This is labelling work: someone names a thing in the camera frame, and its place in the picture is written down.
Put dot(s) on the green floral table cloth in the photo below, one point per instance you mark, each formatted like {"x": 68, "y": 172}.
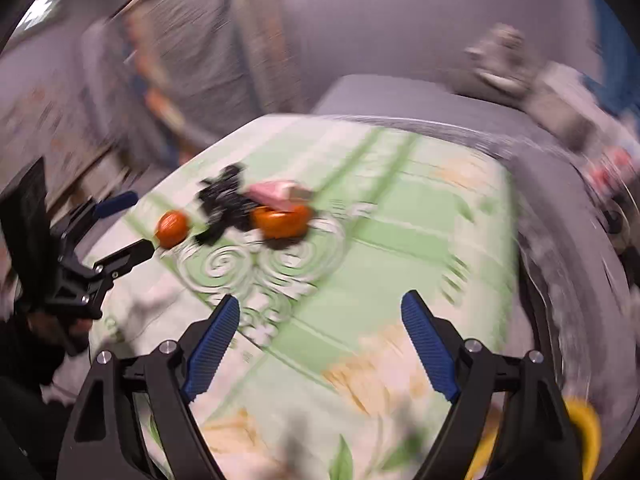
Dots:
{"x": 321, "y": 380}

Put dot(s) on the left hand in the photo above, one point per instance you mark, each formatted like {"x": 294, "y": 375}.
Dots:
{"x": 72, "y": 336}

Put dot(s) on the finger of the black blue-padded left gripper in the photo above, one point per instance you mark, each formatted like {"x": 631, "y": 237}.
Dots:
{"x": 121, "y": 262}
{"x": 115, "y": 204}

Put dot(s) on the grey sofa bed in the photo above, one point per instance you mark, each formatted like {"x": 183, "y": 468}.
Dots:
{"x": 575, "y": 288}

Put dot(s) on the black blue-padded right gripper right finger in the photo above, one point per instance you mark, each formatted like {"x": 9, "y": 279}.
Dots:
{"x": 535, "y": 438}

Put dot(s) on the tiger plush in plastic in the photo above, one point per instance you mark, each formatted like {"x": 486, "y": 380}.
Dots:
{"x": 501, "y": 59}

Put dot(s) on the black plastic bag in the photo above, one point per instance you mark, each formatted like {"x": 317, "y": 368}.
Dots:
{"x": 224, "y": 205}

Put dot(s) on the pink paper box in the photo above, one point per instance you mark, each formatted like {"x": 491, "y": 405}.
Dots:
{"x": 279, "y": 194}

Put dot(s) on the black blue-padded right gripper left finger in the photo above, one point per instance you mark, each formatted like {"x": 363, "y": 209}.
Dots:
{"x": 104, "y": 438}

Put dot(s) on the cartoon print cloth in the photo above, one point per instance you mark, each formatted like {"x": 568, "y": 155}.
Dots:
{"x": 51, "y": 122}

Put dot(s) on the striped grey hanging sheet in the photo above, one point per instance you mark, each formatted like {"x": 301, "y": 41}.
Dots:
{"x": 168, "y": 78}

